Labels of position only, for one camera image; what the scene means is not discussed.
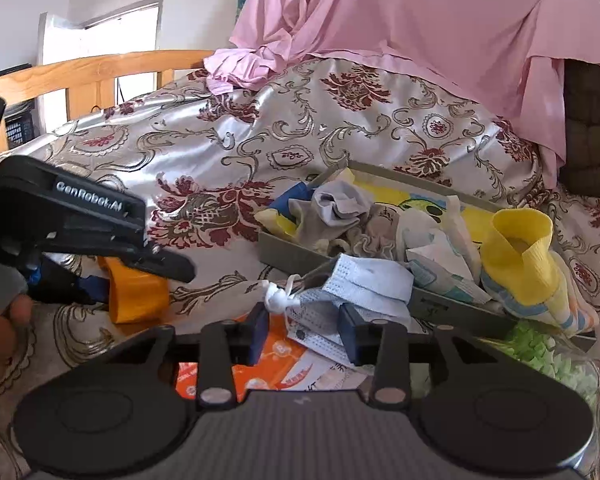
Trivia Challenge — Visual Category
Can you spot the grey sock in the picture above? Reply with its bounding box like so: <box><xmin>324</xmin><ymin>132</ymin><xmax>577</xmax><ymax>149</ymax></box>
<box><xmin>288</xmin><ymin>180</ymin><xmax>374</xmax><ymax>249</ymax></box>

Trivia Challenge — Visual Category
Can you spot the grey tray with cartoon mat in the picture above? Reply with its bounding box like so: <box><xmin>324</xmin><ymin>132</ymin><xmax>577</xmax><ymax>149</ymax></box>
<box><xmin>256</xmin><ymin>159</ymin><xmax>596</xmax><ymax>340</ymax></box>

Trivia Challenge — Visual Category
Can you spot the wooden bed frame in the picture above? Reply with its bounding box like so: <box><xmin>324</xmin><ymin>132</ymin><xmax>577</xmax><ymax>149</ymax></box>
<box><xmin>0</xmin><ymin>50</ymin><xmax>211</xmax><ymax>153</ymax></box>

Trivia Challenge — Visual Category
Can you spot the operator left hand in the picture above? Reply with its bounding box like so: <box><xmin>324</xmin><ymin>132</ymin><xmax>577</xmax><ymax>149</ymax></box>
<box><xmin>0</xmin><ymin>292</ymin><xmax>36</xmax><ymax>401</ymax></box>

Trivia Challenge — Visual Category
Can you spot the jar of green stars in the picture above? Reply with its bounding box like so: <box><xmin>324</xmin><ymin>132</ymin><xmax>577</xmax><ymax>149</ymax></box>
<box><xmin>499</xmin><ymin>318</ymin><xmax>600</xmax><ymax>441</ymax></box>

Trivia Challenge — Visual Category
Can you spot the striped yellow cuff sock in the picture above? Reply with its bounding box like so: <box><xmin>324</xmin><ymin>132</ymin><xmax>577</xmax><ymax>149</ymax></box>
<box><xmin>480</xmin><ymin>208</ymin><xmax>600</xmax><ymax>337</ymax></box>

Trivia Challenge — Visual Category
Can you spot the pink draped sheet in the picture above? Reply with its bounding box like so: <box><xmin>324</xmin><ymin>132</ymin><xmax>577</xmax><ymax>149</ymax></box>
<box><xmin>204</xmin><ymin>0</ymin><xmax>600</xmax><ymax>186</ymax></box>

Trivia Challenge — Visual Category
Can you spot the orange cloth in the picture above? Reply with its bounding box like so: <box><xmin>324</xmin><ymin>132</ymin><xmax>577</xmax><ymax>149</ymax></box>
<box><xmin>97</xmin><ymin>257</ymin><xmax>170</xmax><ymax>324</ymax></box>

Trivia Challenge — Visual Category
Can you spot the olive quilted jacket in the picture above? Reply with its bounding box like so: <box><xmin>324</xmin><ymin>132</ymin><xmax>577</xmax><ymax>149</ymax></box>
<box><xmin>559</xmin><ymin>60</ymin><xmax>600</xmax><ymax>197</ymax></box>

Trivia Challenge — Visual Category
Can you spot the orange white packet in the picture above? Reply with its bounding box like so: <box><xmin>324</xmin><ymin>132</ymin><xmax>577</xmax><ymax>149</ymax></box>
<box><xmin>174</xmin><ymin>312</ymin><xmax>372</xmax><ymax>401</ymax></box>

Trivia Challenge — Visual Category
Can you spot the floral satin bed cover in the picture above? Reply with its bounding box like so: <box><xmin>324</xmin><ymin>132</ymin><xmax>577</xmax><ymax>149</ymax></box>
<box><xmin>0</xmin><ymin>60</ymin><xmax>600</xmax><ymax>479</ymax></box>

